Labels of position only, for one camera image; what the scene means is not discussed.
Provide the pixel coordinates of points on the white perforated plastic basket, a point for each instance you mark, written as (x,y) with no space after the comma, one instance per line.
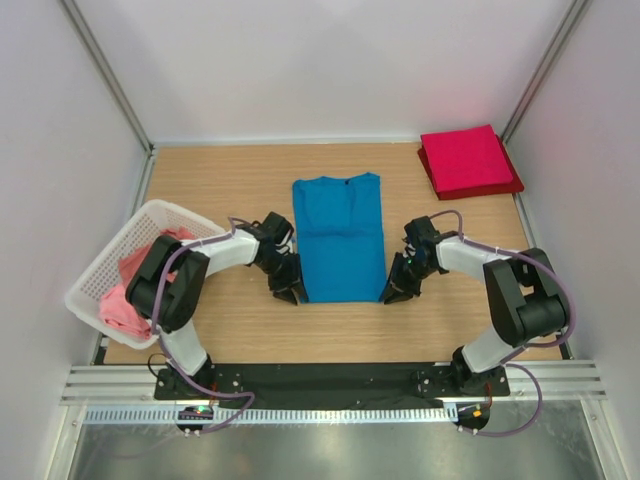
(83,298)

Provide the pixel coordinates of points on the white slotted cable duct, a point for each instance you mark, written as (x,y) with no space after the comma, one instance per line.
(206,415)

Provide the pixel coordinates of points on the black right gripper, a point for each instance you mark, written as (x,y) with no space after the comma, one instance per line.
(398,288)

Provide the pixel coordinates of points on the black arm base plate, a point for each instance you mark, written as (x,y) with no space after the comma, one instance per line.
(337,381)

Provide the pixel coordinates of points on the folded dark red t shirt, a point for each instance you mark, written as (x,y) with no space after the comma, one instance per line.
(513,187)

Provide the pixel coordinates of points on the folded magenta t shirt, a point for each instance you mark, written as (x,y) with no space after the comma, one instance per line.
(465,160)

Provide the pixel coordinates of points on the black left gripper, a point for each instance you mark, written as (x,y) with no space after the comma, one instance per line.
(291,283)

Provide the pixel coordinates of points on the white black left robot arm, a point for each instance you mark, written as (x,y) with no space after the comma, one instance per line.
(167,285)

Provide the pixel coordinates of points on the pink t shirt in basket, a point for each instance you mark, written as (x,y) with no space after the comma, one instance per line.
(116,312)

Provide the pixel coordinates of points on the aluminium rail frame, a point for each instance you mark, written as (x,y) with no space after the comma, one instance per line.
(135,384)

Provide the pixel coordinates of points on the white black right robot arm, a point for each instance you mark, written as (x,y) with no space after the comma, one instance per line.
(529,305)

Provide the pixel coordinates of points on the blue t shirt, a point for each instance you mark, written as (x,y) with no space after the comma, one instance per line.
(340,238)

